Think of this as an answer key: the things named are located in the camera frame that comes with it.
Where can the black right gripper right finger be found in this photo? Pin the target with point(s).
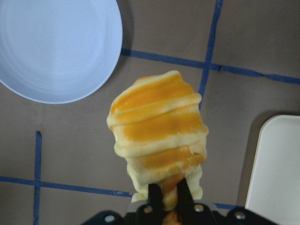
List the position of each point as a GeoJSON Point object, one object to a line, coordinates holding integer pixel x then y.
{"type": "Point", "coordinates": [185, 205]}

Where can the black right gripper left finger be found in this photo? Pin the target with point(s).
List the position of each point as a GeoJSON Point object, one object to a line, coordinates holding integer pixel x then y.
{"type": "Point", "coordinates": [156, 212]}

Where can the striped bread roll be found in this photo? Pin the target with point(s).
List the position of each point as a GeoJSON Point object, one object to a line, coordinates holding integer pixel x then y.
{"type": "Point", "coordinates": [159, 131]}

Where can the blue plate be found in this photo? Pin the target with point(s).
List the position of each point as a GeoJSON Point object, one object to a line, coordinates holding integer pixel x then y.
{"type": "Point", "coordinates": [58, 51]}

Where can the white rectangular tray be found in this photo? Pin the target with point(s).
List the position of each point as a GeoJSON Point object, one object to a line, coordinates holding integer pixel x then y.
{"type": "Point", "coordinates": [274, 189]}

